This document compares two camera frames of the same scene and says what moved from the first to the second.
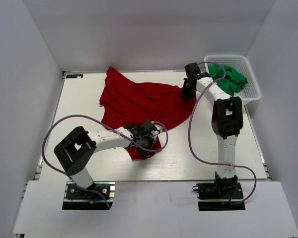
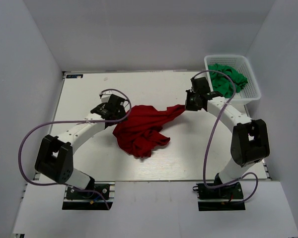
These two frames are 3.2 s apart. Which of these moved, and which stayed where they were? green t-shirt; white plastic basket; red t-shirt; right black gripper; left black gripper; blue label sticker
Moved: left black gripper; right black gripper; red t-shirt
Stayed: blue label sticker; white plastic basket; green t-shirt
